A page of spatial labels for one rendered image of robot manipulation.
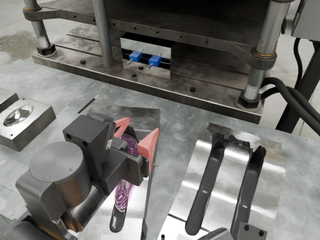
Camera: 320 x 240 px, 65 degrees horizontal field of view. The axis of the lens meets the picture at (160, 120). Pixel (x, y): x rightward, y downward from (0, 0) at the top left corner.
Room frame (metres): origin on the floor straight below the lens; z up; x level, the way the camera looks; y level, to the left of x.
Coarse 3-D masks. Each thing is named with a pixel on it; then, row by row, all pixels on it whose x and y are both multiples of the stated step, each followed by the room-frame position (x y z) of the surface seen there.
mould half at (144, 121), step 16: (96, 112) 0.68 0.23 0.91; (112, 112) 0.68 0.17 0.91; (128, 112) 0.68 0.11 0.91; (144, 112) 0.68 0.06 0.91; (144, 128) 0.60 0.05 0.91; (112, 192) 0.38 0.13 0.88; (144, 192) 0.37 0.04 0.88; (112, 208) 0.34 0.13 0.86; (128, 208) 0.34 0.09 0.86; (144, 208) 0.34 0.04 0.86; (96, 224) 0.30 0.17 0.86; (128, 224) 0.30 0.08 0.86
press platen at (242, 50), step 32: (64, 0) 1.46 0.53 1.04; (128, 0) 1.46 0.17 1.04; (160, 0) 1.46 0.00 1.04; (192, 0) 1.46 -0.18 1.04; (224, 0) 1.46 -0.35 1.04; (256, 0) 1.46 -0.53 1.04; (160, 32) 1.10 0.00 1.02; (192, 32) 1.06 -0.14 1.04; (224, 32) 1.06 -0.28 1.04; (256, 32) 1.06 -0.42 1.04; (256, 64) 0.84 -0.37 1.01
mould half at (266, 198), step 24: (264, 144) 0.57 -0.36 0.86; (192, 168) 0.44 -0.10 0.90; (240, 168) 0.43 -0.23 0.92; (264, 168) 0.42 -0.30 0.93; (192, 192) 0.37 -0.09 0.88; (216, 192) 0.37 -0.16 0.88; (264, 192) 0.36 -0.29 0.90; (168, 216) 0.30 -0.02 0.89; (216, 216) 0.30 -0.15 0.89; (264, 216) 0.30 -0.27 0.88
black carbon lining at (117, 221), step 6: (120, 126) 0.62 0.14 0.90; (126, 132) 0.61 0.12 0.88; (132, 132) 0.60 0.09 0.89; (114, 204) 0.35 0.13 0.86; (114, 210) 0.33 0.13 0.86; (126, 210) 0.33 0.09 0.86; (114, 216) 0.32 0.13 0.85; (120, 216) 0.32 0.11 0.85; (114, 222) 0.30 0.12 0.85; (120, 222) 0.30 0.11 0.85; (114, 228) 0.29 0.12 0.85; (120, 228) 0.29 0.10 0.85
